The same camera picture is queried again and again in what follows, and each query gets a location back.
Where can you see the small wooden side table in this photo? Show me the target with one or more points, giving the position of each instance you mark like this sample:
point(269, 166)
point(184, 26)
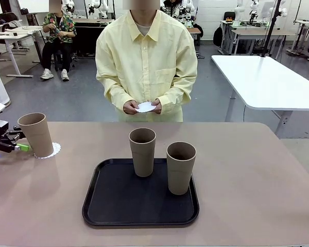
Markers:
point(195, 31)

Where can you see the person's right forearm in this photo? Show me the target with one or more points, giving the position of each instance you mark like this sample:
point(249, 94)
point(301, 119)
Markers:
point(114, 97)

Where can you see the wooden desk with white legs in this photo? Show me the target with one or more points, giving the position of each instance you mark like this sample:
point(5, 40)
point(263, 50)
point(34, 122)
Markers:
point(257, 31)

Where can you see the person in yellow shirt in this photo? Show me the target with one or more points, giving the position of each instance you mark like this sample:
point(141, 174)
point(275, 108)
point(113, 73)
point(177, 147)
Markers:
point(144, 64)

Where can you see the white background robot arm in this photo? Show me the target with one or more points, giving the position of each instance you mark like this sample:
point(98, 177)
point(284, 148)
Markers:
point(239, 10)
point(253, 7)

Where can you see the white standing desk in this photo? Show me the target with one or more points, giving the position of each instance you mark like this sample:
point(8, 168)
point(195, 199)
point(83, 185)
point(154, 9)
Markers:
point(306, 22)

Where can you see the black desk with wooden top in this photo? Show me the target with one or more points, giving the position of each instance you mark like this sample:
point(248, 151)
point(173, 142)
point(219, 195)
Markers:
point(87, 38)

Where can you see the person's right hand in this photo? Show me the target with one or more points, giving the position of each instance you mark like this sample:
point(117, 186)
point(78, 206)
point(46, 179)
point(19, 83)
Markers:
point(129, 107)

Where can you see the tall brown cup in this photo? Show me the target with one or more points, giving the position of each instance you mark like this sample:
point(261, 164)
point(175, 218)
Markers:
point(180, 175)
point(37, 136)
point(143, 159)

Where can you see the white desk with grey legs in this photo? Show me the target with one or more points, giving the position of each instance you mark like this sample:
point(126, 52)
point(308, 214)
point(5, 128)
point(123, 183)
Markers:
point(7, 36)

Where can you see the black bag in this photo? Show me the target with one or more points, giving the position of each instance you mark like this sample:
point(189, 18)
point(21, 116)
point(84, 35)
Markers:
point(5, 18)

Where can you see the black tripod pole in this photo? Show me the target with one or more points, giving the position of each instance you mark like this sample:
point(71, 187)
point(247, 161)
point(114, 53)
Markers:
point(269, 33)

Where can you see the large white table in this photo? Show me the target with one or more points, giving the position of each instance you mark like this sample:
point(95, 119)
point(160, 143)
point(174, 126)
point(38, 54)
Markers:
point(267, 82)

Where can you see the person's left forearm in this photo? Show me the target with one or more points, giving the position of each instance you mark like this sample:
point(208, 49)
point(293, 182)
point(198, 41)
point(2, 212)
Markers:
point(175, 95)

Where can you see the white lace paper coaster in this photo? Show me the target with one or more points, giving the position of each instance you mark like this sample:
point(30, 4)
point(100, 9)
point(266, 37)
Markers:
point(56, 149)
point(145, 107)

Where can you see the person's left hand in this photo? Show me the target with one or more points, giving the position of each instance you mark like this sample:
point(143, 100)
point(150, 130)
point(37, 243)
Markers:
point(158, 107)

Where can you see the person in floral shirt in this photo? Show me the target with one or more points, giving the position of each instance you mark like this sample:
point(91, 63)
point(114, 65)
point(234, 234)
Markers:
point(59, 28)

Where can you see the black backpack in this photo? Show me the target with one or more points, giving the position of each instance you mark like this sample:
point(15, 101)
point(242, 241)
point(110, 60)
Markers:
point(217, 36)

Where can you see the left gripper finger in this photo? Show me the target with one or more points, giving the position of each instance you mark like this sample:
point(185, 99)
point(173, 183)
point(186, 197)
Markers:
point(21, 147)
point(16, 133)

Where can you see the black plastic tray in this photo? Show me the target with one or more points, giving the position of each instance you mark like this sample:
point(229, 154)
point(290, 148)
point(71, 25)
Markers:
point(141, 205)

